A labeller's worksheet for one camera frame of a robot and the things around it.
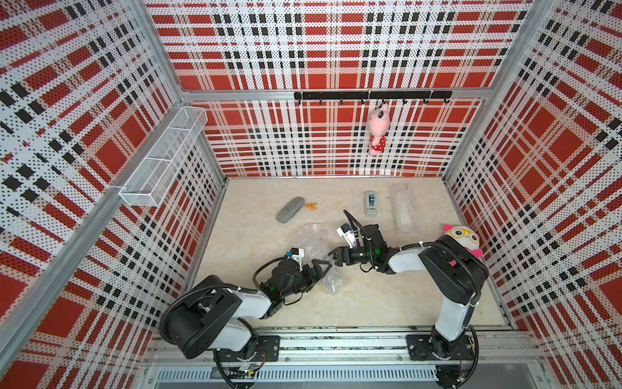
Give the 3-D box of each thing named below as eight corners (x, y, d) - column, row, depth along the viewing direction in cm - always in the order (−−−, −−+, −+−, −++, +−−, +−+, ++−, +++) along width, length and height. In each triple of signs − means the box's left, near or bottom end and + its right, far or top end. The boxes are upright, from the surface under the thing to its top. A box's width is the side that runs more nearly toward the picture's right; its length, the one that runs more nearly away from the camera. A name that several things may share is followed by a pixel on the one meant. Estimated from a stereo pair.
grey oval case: (275, 219, 107) (274, 216, 105) (297, 197, 116) (296, 194, 114) (285, 225, 105) (284, 222, 103) (306, 203, 114) (306, 199, 112)
